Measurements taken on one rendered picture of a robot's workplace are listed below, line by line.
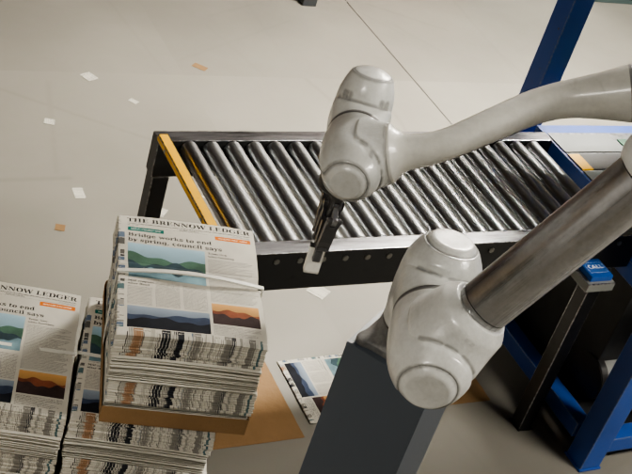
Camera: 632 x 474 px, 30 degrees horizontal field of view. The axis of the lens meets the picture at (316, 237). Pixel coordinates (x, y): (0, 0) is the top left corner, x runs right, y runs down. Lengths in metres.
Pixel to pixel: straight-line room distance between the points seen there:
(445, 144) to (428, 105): 3.67
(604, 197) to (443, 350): 0.38
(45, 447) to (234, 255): 0.53
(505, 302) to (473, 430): 1.84
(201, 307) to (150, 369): 0.16
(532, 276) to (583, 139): 1.97
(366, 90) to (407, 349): 0.46
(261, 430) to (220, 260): 1.28
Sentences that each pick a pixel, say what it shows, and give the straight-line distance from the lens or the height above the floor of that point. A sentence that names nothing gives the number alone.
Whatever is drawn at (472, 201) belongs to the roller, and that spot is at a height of 0.79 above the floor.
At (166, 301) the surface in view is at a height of 1.06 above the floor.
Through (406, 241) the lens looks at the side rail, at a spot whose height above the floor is 0.80.
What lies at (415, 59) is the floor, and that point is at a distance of 6.03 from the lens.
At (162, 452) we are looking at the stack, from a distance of 2.38.
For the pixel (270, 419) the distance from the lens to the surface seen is 3.63.
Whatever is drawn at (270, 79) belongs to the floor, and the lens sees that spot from 5.41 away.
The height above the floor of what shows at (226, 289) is 1.06.
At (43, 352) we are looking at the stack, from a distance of 2.44.
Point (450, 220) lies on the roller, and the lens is 3.26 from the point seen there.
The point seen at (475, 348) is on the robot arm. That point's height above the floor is 1.24.
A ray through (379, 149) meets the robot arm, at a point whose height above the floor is 1.54.
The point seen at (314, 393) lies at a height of 0.01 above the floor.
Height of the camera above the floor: 2.47
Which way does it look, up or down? 34 degrees down
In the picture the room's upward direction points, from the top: 18 degrees clockwise
